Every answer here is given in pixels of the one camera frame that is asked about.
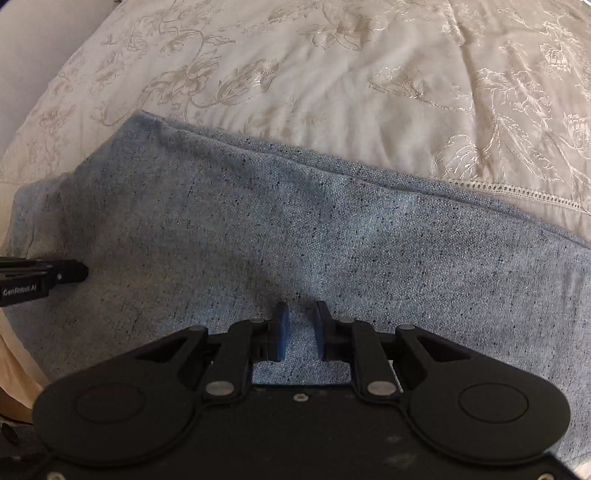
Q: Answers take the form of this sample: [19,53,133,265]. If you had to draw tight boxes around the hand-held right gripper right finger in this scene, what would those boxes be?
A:
[313,301,490,400]

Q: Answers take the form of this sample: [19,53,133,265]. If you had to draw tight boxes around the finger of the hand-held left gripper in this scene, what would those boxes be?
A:
[0,257,89,288]

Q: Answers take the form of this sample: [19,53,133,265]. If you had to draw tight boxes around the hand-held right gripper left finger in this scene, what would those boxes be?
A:
[124,302,290,401]

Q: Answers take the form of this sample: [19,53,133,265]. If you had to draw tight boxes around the blue-grey speckled pants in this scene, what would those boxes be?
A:
[0,113,591,472]

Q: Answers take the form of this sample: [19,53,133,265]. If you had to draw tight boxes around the beige bed sheet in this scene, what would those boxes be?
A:
[0,308,52,423]

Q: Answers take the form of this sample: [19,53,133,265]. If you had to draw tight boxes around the cream embroidered bedspread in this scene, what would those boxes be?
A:
[0,0,591,252]

